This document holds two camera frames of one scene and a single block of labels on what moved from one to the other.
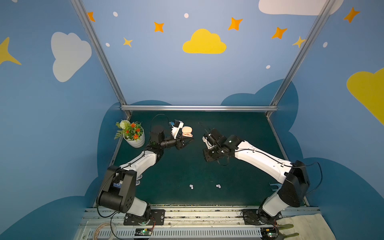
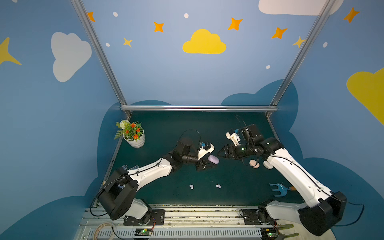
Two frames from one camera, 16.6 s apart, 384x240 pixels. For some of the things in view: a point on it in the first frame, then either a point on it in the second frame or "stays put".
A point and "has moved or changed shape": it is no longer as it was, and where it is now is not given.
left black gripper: (180, 142) -> (199, 162)
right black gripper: (210, 153) -> (229, 151)
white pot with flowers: (133, 133) stays put
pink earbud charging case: (187, 131) has moved or changed shape
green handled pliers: (282, 236) stays put
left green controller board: (143, 232) stays put
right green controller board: (269, 233) stays put
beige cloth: (309, 227) stays put
